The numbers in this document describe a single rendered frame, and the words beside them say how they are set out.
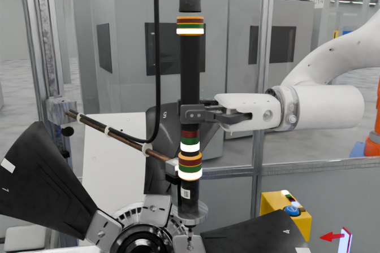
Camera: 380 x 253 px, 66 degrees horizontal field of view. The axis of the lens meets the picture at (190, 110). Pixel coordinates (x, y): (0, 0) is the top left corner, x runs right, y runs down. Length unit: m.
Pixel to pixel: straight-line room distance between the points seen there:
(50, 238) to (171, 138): 0.39
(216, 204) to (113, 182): 0.69
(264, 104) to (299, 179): 1.09
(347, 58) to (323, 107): 0.13
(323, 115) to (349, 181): 1.18
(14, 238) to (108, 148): 0.32
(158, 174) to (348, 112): 0.40
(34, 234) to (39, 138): 0.26
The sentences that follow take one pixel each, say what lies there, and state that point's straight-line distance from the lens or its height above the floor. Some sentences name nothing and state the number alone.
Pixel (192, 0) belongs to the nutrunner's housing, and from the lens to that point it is 0.48.
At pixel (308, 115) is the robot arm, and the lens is 0.55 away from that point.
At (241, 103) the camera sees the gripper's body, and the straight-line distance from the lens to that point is 0.49.
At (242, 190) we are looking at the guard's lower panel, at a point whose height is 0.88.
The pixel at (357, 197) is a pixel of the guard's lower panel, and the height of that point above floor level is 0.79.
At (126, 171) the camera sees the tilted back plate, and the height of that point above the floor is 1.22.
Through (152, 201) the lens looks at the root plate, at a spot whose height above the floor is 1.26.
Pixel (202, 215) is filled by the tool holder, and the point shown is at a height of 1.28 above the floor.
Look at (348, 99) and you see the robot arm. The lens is 0.59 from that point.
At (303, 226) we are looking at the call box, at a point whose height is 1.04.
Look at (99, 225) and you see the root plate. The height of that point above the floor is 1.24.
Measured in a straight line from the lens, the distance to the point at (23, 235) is 0.84.
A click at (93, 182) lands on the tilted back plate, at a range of 0.90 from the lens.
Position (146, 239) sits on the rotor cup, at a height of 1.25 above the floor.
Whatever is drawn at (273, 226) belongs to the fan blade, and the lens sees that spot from 0.74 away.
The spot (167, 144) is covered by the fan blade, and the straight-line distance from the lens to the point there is 0.68.
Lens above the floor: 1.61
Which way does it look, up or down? 15 degrees down
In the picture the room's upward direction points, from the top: straight up
